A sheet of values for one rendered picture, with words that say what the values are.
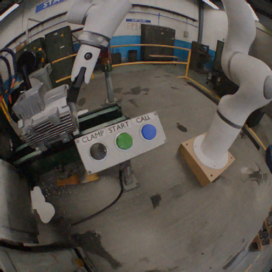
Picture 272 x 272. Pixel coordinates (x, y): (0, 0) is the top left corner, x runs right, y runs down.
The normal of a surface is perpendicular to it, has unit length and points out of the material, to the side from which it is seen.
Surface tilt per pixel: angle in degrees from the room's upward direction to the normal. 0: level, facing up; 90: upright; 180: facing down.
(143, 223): 0
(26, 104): 90
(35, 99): 90
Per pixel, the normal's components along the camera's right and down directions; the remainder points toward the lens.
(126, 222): 0.00, -0.66
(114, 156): 0.29, -0.08
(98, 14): 0.09, 0.62
